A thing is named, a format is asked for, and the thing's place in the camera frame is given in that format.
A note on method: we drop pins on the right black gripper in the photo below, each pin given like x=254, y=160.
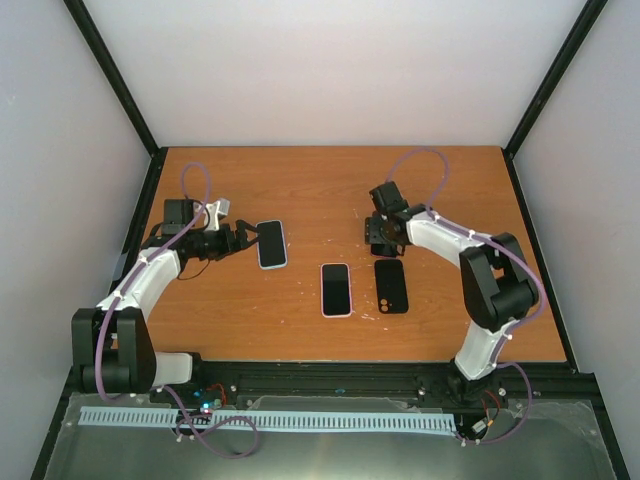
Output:
x=372, y=235

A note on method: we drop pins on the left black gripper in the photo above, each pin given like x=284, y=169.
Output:
x=231, y=245

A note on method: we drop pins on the blue smartphone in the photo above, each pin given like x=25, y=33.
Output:
x=271, y=244

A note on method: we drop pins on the light blue phone case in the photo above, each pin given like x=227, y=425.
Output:
x=285, y=245

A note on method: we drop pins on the black phone case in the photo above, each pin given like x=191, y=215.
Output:
x=391, y=290

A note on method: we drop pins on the black smartphone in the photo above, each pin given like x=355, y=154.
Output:
x=335, y=289

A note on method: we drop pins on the pink phone case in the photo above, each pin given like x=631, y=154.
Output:
x=351, y=290

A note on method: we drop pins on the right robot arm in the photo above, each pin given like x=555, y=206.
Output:
x=500, y=291

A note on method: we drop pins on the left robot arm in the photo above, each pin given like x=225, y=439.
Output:
x=112, y=350

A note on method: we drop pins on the small electronics board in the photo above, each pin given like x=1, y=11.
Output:
x=210, y=400

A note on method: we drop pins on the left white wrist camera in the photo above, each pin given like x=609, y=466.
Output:
x=216, y=212

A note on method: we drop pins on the black aluminium frame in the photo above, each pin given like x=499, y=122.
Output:
x=580, y=29

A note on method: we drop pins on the light blue cable duct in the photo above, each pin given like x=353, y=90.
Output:
x=280, y=421

